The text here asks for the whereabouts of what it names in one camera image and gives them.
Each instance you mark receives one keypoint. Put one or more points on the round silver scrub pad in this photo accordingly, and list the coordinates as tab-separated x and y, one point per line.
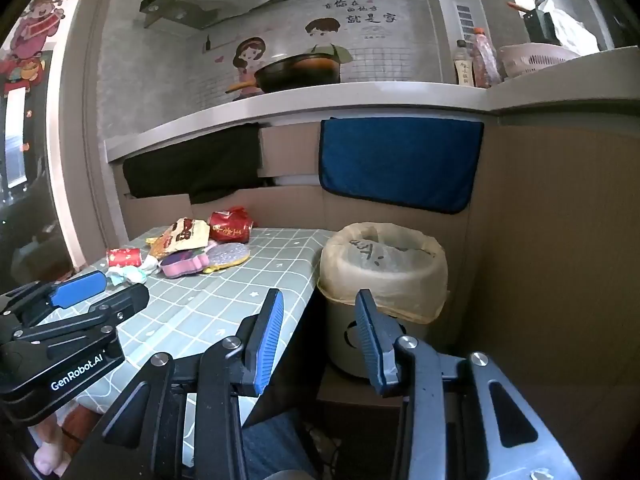
227	255

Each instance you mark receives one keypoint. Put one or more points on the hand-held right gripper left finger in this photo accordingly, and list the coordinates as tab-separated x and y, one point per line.
265	345

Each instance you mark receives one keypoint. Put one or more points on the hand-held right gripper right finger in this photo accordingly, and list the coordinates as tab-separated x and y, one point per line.
370	340

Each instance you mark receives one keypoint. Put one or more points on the blue towel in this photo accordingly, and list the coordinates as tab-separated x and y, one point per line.
400	165

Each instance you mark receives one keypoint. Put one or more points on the white tissue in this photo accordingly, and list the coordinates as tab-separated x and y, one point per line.
125	275

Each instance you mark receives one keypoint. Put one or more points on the white kitchen counter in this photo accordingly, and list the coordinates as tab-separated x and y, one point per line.
350	97

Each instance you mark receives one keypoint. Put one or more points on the green checked tablecloth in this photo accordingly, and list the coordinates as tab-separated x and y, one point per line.
200	300

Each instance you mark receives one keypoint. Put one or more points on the red-capped plastic bottle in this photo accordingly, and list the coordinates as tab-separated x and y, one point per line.
484	60

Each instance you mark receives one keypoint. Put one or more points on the cartoon wall sticker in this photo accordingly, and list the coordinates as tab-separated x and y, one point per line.
327	30

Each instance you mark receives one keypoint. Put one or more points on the white label sauce bottle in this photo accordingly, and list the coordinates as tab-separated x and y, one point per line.
463	70

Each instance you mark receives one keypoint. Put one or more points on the red snack packet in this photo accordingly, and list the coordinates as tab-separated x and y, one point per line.
230	227

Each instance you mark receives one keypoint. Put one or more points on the red strawberry toy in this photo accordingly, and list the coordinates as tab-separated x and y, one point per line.
122	257

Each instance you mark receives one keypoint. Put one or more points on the cream snack bag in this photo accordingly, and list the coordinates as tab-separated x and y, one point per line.
182	235

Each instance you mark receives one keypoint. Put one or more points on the black cloth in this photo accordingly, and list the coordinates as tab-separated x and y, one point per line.
200	165

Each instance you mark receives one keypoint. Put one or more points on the beige trash bin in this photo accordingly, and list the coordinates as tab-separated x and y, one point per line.
340	340

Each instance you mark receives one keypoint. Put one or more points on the white plastic basket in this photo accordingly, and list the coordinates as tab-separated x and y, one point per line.
535	62

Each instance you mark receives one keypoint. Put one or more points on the white cloth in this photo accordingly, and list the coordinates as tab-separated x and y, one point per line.
575	30

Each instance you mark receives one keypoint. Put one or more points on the glass door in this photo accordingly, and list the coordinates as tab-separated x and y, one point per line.
30	185

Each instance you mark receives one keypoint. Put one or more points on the black utensil holder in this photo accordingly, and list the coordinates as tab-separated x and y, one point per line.
537	27

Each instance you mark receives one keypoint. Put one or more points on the person's leg in jeans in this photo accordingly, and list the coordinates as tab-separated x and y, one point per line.
280	440

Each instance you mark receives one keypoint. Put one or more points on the pink flower-shaped sponge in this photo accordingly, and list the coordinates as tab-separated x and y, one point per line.
182	264

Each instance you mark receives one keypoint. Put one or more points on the blue squares wall sticker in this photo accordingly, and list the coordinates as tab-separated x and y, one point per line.
464	20

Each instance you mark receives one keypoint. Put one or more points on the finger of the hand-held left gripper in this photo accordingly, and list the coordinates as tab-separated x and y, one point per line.
77	287
110	312

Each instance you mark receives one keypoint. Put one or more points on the red festive door sticker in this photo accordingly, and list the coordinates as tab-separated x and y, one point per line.
35	20

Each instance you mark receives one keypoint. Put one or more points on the person's left hand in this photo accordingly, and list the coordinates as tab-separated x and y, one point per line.
50	452

